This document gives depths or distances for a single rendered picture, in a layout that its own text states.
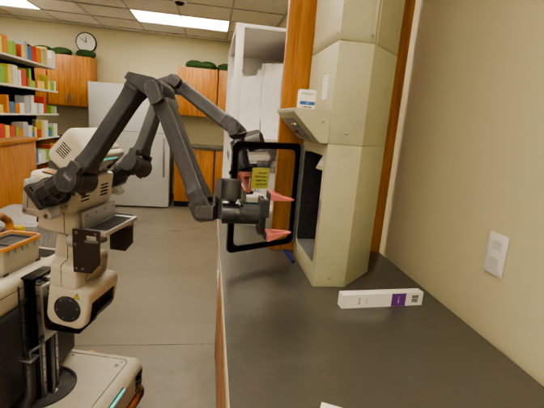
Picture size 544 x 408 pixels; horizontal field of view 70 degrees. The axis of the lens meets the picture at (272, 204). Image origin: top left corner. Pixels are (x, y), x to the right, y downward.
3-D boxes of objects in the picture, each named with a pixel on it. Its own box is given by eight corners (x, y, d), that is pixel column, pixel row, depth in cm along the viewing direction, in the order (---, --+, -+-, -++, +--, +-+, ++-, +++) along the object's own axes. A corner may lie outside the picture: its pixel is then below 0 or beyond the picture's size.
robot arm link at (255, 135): (237, 132, 154) (227, 122, 146) (263, 124, 151) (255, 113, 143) (240, 159, 151) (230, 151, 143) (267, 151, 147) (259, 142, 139)
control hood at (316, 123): (303, 138, 150) (306, 111, 148) (328, 144, 118) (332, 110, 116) (274, 135, 148) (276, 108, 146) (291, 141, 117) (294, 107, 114)
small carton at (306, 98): (311, 110, 128) (313, 91, 127) (314, 109, 123) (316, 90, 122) (296, 108, 127) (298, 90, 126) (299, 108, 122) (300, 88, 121)
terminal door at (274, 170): (291, 243, 157) (301, 143, 148) (227, 253, 138) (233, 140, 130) (291, 242, 157) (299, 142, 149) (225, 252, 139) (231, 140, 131)
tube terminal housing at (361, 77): (350, 255, 164) (375, 63, 147) (383, 287, 132) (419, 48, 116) (292, 253, 160) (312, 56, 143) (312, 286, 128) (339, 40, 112)
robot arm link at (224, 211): (217, 222, 112) (218, 223, 106) (218, 198, 112) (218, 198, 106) (240, 223, 113) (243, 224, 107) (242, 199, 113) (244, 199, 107)
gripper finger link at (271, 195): (297, 194, 108) (263, 193, 106) (295, 219, 109) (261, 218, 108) (292, 189, 114) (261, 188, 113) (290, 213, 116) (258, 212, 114)
